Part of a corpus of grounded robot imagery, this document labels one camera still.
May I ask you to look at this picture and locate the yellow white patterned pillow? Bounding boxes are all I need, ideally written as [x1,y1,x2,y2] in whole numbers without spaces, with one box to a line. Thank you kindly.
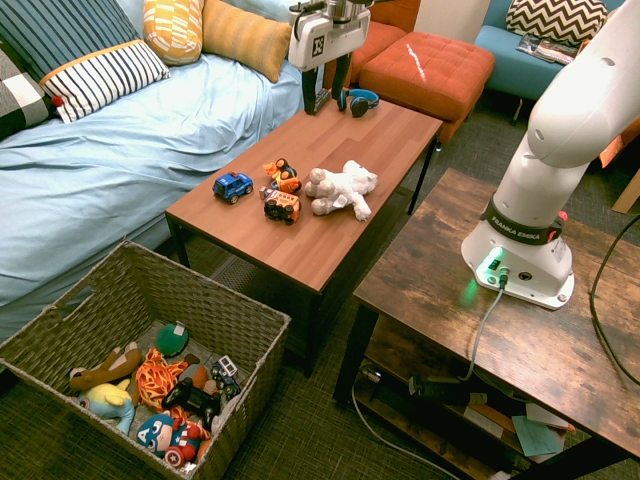
[142,0,205,67]

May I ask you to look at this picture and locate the small grey toy vehicle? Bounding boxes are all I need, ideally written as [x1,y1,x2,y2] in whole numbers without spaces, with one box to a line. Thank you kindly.
[208,354,242,399]

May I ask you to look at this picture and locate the orange patterned plush toy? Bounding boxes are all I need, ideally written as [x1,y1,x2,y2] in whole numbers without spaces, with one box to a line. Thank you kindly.
[132,347,190,414]

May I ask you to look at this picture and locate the stack of magazines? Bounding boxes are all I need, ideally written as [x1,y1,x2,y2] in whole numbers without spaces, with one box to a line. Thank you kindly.
[514,32,584,66]

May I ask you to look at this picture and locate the orange blue toy monster truck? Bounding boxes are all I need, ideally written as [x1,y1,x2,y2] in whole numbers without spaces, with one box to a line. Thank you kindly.
[263,157,303,194]

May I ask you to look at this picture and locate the orange tufted ottoman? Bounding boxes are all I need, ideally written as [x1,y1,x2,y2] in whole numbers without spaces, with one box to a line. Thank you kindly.
[358,30,497,144]

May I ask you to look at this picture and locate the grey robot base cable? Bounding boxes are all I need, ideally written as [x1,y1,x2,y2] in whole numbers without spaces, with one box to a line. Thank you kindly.
[458,269,512,384]

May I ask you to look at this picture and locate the reddish wood coffee table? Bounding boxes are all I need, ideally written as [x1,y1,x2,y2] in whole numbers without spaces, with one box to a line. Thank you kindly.
[164,97,444,379]

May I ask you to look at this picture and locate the long black cable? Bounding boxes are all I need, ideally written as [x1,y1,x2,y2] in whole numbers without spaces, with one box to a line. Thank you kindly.
[588,214,640,389]

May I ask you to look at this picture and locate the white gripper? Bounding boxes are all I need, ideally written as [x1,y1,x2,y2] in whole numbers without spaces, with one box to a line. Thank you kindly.
[288,5,374,117]

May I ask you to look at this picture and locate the white stuffed toy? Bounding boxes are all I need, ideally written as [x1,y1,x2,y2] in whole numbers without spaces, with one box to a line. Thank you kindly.
[304,159,380,222]

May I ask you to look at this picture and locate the teal sofa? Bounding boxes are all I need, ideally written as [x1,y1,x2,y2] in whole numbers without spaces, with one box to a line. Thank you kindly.
[473,0,626,104]

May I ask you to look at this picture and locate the grey woven basket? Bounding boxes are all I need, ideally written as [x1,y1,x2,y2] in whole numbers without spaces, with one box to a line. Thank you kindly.
[0,239,293,480]

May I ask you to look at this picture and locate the sofa with light blue cover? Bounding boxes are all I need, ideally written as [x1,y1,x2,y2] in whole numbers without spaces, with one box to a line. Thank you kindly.
[0,0,307,341]

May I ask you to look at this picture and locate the yellow blue plush toy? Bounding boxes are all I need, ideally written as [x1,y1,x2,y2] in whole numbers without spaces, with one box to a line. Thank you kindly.
[77,379,137,436]

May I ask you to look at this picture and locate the Captain America plush toy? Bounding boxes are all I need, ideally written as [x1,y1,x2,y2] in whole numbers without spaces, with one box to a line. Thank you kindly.
[134,407,211,469]

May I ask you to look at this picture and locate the rustic brown side table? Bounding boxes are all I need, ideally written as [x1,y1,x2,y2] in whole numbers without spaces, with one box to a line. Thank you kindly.
[333,167,640,480]

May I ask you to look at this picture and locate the brown stuffed dog toy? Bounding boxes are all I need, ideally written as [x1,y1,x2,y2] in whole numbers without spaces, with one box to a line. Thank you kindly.
[68,341,144,392]

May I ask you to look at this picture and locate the orange armchair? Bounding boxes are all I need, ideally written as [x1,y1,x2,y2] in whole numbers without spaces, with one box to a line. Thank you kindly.
[322,0,422,89]

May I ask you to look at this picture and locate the small brown orange toy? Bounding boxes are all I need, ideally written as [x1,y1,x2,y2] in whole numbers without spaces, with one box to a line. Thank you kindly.
[182,353,209,391]

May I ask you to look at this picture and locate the orange toy fire truck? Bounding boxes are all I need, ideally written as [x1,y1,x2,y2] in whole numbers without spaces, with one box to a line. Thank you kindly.
[259,188,303,226]

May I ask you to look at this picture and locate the blue black headphones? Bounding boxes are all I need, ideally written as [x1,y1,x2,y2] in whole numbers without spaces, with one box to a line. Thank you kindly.
[335,87,381,119]

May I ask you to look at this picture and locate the plain mustard yellow pillow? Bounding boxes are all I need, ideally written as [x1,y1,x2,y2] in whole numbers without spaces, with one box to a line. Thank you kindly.
[201,0,294,84]

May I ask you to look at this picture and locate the black white chevron pillow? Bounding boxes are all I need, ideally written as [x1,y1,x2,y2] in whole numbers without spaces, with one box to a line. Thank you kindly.
[505,0,610,49]

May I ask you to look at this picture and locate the green round toy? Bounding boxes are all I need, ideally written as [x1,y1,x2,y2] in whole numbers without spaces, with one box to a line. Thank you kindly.
[155,321,190,358]

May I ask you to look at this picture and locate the black game controller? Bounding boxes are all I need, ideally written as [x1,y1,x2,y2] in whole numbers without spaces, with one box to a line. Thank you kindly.
[160,377,224,426]

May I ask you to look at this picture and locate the white cable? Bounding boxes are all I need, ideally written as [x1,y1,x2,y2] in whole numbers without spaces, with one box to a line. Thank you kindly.
[349,382,451,480]

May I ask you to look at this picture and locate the blue toy car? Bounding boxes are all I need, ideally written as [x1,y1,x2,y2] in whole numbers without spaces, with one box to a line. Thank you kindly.
[212,171,255,205]

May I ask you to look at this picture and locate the blue striped pillow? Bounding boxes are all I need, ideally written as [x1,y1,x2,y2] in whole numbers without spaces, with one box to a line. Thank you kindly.
[0,0,171,125]

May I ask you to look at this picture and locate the black device on shelf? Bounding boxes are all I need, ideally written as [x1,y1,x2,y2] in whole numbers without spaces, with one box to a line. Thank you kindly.
[407,374,474,406]

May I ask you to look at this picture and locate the teal paper envelope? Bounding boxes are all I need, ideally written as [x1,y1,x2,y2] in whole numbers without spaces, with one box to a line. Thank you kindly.
[510,414,564,457]

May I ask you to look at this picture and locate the black white checked pillow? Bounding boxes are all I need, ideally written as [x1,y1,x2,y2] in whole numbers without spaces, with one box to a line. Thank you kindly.
[0,47,64,141]

